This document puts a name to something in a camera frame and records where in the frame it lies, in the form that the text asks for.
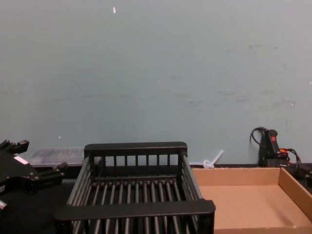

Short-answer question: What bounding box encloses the black tool with red switch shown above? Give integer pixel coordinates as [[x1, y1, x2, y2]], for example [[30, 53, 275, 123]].
[[257, 129, 293, 168]]

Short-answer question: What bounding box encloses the shallow brown cardboard tray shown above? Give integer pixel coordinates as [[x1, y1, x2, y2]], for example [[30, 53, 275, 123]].
[[191, 167, 312, 234]]

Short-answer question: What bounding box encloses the black rack with steel bars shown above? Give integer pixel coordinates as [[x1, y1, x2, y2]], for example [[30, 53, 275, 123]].
[[53, 141, 217, 234]]

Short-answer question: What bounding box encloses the black table cloth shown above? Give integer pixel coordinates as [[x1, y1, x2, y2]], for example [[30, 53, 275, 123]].
[[0, 162, 312, 234]]

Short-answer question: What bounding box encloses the black tool cord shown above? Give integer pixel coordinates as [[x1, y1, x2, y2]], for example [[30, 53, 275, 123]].
[[250, 126, 302, 180]]

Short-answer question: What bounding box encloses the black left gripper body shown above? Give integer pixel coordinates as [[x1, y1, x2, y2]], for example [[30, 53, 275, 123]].
[[0, 150, 41, 195]]

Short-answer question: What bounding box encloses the clear plastic case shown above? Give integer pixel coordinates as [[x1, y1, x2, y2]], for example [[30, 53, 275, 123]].
[[26, 146, 85, 169]]

